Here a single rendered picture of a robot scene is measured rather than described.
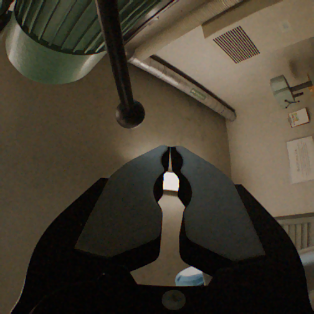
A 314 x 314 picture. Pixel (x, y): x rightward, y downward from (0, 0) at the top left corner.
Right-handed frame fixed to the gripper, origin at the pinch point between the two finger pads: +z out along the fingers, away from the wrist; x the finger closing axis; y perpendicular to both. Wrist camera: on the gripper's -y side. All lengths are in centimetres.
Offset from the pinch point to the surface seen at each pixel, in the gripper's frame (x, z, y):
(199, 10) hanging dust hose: 24, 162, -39
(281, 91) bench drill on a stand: 127, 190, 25
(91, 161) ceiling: -57, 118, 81
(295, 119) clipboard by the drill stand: 194, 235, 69
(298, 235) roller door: 191, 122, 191
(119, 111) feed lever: -5.4, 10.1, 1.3
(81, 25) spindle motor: -9.5, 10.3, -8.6
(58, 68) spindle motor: -14.7, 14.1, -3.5
